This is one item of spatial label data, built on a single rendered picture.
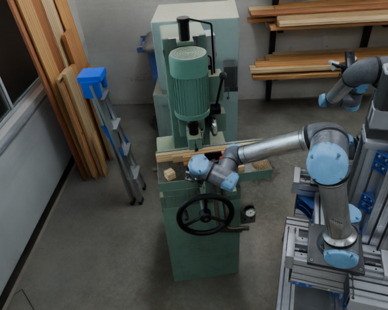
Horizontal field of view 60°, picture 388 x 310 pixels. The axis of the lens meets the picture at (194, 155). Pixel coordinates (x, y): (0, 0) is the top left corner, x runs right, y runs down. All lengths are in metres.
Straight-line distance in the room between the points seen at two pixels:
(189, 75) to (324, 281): 1.10
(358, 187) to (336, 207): 0.43
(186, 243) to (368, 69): 1.34
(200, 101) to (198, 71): 0.16
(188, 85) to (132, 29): 2.52
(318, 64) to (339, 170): 2.75
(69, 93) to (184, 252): 1.54
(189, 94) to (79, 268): 1.61
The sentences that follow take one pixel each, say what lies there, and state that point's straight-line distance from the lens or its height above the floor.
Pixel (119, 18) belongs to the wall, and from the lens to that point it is 3.99.
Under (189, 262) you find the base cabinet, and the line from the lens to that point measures 2.27.
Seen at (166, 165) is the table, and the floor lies 0.90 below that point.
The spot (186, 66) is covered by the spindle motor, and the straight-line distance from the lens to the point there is 1.49.
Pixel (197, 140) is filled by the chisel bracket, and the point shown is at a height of 1.06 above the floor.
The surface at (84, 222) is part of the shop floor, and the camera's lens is 2.94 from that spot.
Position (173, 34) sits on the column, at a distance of 1.76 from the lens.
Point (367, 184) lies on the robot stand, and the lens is 1.64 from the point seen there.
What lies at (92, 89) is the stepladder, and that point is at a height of 1.08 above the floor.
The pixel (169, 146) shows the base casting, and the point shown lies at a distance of 2.16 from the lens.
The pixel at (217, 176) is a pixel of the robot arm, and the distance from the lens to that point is 1.24.
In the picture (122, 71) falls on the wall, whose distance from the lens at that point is 4.20.
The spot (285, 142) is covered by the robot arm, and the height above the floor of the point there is 1.34.
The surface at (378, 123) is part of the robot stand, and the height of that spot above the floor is 1.32.
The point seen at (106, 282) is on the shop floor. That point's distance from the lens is 2.53.
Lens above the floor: 2.06
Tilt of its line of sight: 38 degrees down
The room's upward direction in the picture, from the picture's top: 5 degrees counter-clockwise
